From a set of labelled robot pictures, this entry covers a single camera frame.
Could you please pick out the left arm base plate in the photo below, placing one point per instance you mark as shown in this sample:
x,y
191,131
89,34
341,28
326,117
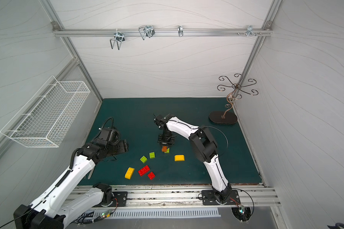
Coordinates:
x,y
113,199

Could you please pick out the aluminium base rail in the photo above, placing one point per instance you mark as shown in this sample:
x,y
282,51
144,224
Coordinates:
x,y
190,196

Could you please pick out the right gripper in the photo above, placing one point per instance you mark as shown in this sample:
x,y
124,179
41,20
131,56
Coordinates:
x,y
165,141

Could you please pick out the yellow lego brick left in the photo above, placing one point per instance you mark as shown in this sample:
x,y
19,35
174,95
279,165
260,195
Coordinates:
x,y
129,173

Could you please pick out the metal clip hook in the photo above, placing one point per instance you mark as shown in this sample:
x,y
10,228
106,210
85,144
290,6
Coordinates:
x,y
249,32
117,41
180,31
146,31

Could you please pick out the red small lego brick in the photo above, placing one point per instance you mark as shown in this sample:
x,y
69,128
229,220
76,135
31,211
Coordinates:
x,y
151,175

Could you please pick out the red long lego brick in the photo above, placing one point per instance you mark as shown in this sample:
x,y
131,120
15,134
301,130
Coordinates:
x,y
144,170

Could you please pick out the left metal clip hook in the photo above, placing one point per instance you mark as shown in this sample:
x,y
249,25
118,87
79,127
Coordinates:
x,y
117,41

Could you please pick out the black metal hook stand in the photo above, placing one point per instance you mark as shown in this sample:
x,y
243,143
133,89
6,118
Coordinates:
x,y
228,117

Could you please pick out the horizontal aluminium rail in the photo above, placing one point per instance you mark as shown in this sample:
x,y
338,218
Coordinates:
x,y
158,32

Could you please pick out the white wire basket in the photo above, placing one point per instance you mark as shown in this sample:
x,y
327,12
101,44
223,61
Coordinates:
x,y
46,118

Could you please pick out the right metal clip hook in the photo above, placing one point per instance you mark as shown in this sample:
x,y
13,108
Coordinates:
x,y
249,32

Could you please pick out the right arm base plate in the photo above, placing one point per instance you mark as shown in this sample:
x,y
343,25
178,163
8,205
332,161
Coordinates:
x,y
208,198

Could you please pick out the yellow curved lego brick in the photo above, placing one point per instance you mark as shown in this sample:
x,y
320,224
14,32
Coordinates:
x,y
179,158

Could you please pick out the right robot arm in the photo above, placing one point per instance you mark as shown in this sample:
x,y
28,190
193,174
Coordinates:
x,y
204,146

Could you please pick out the orange lego brick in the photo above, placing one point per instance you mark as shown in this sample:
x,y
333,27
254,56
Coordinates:
x,y
164,149

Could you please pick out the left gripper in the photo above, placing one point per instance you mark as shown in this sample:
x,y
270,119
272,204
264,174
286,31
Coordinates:
x,y
122,146

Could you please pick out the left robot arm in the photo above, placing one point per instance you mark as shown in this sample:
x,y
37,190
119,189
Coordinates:
x,y
50,211

